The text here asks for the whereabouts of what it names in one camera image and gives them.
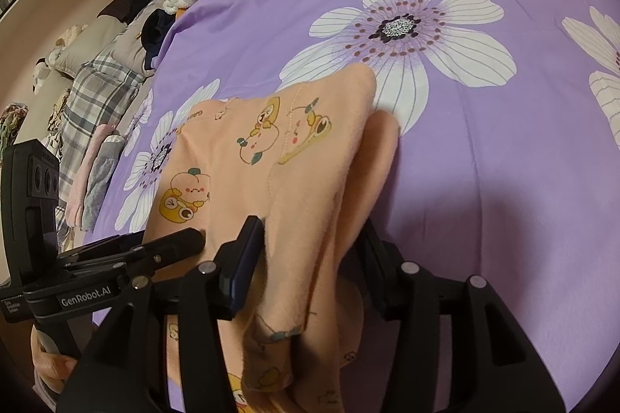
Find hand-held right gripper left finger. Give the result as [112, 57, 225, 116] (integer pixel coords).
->
[55, 214, 265, 413]

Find person's left forearm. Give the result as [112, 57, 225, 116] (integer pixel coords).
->
[31, 377, 65, 410]

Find grey folded clothes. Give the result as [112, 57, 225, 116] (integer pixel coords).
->
[81, 132, 124, 232]

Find pink folded clothes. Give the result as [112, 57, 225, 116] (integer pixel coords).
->
[65, 122, 114, 227]

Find purple floral bedsheet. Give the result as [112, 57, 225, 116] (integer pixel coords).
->
[90, 0, 620, 413]

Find plaid cloth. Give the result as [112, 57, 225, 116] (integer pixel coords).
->
[46, 53, 157, 162]

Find orange cartoon print garment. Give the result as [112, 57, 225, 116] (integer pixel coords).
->
[145, 63, 403, 413]

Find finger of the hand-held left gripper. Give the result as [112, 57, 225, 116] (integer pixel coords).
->
[55, 233, 147, 263]
[68, 227, 207, 279]

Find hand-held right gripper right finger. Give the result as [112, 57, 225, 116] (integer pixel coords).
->
[349, 219, 567, 413]

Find person's left hand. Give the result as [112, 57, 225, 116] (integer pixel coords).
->
[30, 325, 81, 399]

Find dark cloth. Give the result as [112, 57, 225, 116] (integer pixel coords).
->
[99, 0, 176, 71]

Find grey pillow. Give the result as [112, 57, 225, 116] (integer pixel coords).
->
[53, 10, 147, 79]

